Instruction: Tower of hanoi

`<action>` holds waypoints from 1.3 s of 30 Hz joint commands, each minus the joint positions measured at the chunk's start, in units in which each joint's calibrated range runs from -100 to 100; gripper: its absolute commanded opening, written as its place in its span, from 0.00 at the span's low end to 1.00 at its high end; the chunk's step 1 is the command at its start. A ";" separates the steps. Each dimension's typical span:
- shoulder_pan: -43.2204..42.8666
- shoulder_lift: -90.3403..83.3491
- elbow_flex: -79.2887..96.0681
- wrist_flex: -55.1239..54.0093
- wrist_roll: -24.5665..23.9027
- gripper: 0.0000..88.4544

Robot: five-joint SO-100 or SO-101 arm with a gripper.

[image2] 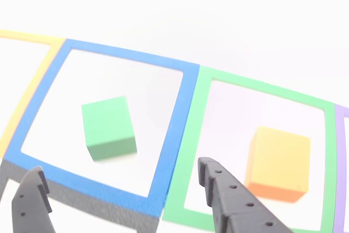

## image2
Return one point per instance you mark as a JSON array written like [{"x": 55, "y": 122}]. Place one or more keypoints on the green square frame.
[{"x": 191, "y": 148}]

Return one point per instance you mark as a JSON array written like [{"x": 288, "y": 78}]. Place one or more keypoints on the orange cube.
[{"x": 278, "y": 159}]

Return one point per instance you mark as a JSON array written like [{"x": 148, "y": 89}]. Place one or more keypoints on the orange square frame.
[{"x": 27, "y": 94}]

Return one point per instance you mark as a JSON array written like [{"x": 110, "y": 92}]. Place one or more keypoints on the purple square frame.
[{"x": 340, "y": 175}]

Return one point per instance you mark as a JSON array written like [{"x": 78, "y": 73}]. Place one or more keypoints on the black square frame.
[{"x": 95, "y": 205}]

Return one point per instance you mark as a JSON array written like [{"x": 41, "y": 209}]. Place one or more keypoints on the green cube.
[{"x": 109, "y": 126}]

